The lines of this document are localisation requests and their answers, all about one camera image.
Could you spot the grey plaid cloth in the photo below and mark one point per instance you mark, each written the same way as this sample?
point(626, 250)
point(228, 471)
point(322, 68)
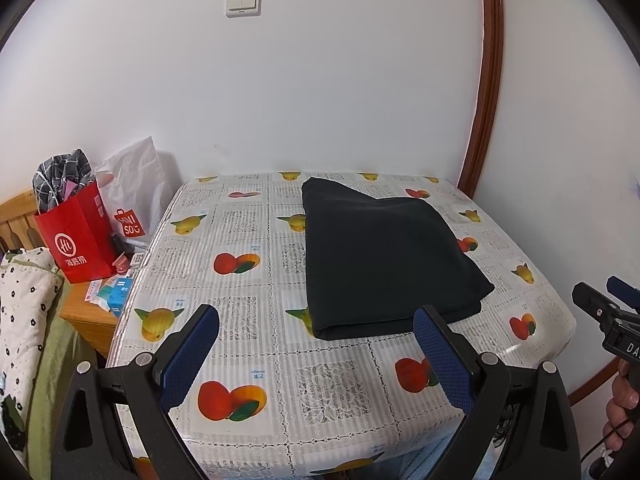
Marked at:
point(60, 175)

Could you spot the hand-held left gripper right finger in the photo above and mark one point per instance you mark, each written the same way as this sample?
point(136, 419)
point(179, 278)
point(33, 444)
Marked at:
point(442, 360)

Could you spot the white light switch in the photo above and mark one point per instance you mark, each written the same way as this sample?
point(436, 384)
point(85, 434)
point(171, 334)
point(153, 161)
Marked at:
point(243, 3)

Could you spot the person's right hand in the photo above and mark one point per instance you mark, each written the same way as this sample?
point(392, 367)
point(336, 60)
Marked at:
point(622, 410)

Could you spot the white floral quilt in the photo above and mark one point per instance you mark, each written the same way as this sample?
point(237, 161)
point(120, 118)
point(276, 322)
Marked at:
point(25, 310)

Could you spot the white plastic shopping bag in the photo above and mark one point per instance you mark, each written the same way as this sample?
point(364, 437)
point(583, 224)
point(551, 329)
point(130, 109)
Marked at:
point(137, 185)

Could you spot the white pink leaflet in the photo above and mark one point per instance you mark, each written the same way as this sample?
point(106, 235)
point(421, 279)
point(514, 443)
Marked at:
point(96, 292)

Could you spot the green bed sheet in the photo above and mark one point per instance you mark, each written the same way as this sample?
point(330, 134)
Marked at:
point(55, 390)

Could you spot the wooden headboard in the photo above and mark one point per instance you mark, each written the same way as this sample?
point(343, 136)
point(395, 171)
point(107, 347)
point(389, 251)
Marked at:
point(17, 220)

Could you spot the fruit print tablecloth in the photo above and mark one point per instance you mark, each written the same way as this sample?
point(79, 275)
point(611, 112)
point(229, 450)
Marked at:
point(280, 350)

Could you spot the black sweatshirt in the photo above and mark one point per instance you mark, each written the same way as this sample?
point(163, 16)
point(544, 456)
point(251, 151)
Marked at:
point(385, 260)

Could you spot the red paper bag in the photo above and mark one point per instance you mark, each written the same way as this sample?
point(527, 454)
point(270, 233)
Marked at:
point(77, 245)

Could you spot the blue packet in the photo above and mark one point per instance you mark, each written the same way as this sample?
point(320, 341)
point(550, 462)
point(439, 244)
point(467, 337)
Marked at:
point(120, 295)

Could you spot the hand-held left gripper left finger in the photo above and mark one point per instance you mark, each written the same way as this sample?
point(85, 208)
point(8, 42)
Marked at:
point(190, 355)

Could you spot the brown wooden baseboard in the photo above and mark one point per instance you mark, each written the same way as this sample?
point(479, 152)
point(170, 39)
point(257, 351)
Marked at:
point(592, 382)

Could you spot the wooden nightstand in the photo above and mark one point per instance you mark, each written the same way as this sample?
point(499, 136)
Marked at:
point(87, 320)

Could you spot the brown wooden door frame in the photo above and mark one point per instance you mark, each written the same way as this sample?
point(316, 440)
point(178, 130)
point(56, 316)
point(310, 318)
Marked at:
point(487, 85)

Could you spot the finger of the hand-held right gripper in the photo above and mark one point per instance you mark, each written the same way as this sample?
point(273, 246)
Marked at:
point(595, 302)
point(625, 294)

